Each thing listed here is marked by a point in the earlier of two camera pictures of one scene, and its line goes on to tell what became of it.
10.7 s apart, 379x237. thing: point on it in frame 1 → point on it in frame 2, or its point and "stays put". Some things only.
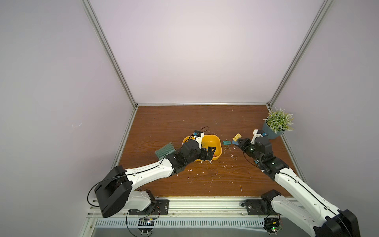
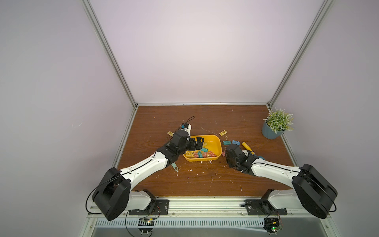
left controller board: [145, 225] stays put
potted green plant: [277, 121] stays put
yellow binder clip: [238, 136] → [222, 133]
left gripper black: [208, 156] → [193, 147]
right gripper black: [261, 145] → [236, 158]
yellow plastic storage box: [210, 140] stays put
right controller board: [272, 225] stays put
